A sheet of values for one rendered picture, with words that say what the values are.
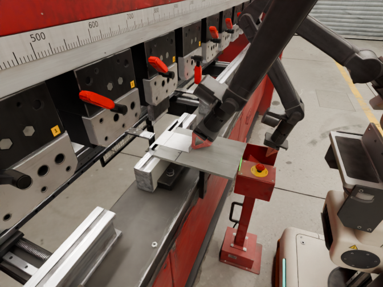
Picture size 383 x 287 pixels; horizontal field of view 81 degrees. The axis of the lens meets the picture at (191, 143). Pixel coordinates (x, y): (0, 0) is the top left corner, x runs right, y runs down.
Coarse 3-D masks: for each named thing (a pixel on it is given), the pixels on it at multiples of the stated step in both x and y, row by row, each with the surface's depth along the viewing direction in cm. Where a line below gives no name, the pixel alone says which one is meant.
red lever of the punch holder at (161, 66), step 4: (152, 56) 49; (148, 60) 50; (152, 60) 49; (156, 60) 49; (160, 60) 50; (152, 64) 50; (156, 64) 50; (160, 64) 50; (164, 64) 52; (156, 68) 52; (160, 68) 51; (164, 68) 53; (160, 72) 57; (164, 72) 54; (168, 72) 56; (172, 72) 56; (164, 76) 57; (168, 76) 57; (172, 76) 56
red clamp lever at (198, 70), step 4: (192, 56) 73; (196, 56) 73; (200, 56) 72; (196, 60) 73; (200, 60) 73; (196, 64) 74; (196, 68) 75; (200, 68) 74; (196, 72) 75; (200, 72) 75; (196, 76) 76; (200, 76) 76; (196, 80) 77; (200, 80) 77
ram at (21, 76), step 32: (0, 0) 24; (32, 0) 27; (64, 0) 31; (96, 0) 36; (128, 0) 42; (160, 0) 52; (0, 32) 25; (128, 32) 44; (160, 32) 55; (32, 64) 29; (64, 64) 33; (0, 96) 27
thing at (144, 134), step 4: (132, 128) 83; (128, 132) 81; (132, 132) 81; (136, 132) 81; (140, 132) 81; (144, 132) 81; (148, 132) 81; (136, 136) 80; (140, 136) 79; (144, 136) 79; (148, 136) 79; (152, 136) 79
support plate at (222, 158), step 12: (180, 132) 82; (216, 144) 76; (228, 144) 76; (240, 144) 76; (156, 156) 71; (168, 156) 71; (180, 156) 71; (192, 156) 71; (204, 156) 71; (216, 156) 71; (228, 156) 71; (240, 156) 71; (192, 168) 68; (204, 168) 66; (216, 168) 66; (228, 168) 66
